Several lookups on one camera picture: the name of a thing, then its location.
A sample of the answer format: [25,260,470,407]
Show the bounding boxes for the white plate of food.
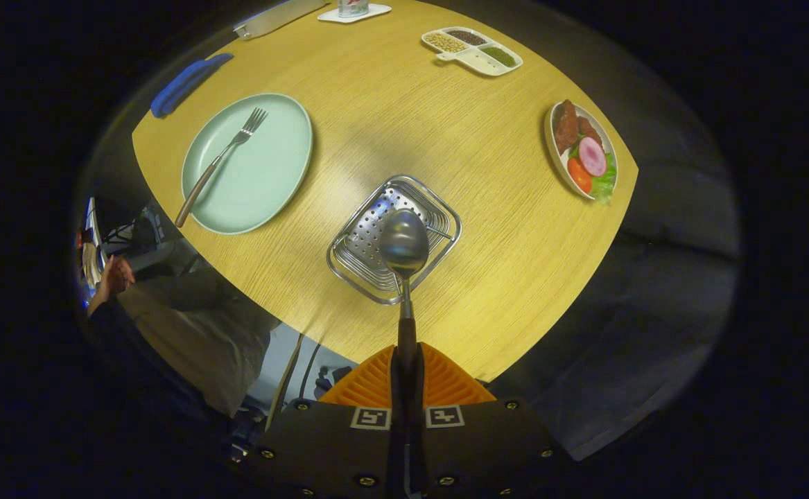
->
[545,99,620,204]

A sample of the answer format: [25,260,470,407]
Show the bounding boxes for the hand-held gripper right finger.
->
[408,342,575,499]

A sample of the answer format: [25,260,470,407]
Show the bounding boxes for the black backdrop cloth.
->
[487,0,741,462]

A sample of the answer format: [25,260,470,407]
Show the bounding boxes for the red tomato slice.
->
[567,157,593,195]

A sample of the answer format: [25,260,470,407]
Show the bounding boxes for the dark cable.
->
[298,343,323,399]
[266,334,304,430]

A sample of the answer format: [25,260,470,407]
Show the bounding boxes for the blue folded cloth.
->
[150,53,235,119]

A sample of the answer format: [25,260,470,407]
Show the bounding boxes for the pale green plate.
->
[181,93,313,235]

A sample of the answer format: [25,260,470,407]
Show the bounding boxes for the spoon with brown handle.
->
[379,209,430,410]

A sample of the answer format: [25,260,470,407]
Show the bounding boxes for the pink ham slice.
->
[577,137,608,177]

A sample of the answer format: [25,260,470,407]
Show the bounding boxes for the white toaster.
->
[233,0,332,40]

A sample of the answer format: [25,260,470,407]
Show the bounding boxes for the green lettuce leaf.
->
[590,154,618,205]

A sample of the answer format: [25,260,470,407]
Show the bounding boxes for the metal wire drain basket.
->
[326,174,462,306]

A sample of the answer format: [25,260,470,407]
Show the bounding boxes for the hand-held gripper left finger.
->
[238,342,405,499]

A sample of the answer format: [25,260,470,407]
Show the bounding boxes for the person's beige trousers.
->
[116,267,281,417]

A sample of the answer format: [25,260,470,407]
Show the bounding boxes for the white divided bean dish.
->
[421,26,523,77]

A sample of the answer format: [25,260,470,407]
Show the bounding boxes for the fork with brown handle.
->
[174,107,268,229]

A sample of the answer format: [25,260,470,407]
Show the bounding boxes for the white square coaster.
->
[317,3,392,24]

